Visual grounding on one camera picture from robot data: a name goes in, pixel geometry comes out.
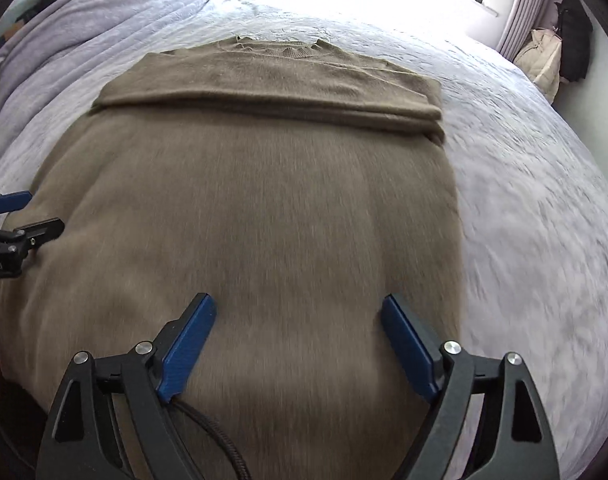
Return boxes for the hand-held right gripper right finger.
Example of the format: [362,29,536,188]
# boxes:
[381,294,559,480]

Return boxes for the pale embossed bed blanket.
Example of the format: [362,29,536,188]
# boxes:
[0,0,608,480]

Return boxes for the pleated grey curtain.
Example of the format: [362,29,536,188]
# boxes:
[496,0,565,62]

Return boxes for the black hanging jacket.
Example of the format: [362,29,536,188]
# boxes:
[554,0,594,84]

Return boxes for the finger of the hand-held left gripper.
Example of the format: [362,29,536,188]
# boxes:
[0,217,66,257]
[0,190,33,222]

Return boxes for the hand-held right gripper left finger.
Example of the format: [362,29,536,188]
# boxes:
[36,292,217,480]

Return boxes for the beige quilted jacket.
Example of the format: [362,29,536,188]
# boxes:
[514,27,563,104]

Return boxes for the grey fleece blanket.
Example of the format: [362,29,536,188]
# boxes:
[0,0,219,161]

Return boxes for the black braided cable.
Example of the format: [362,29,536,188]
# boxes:
[171,396,251,480]

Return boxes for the brown knit sweater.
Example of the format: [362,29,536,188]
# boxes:
[0,35,467,480]

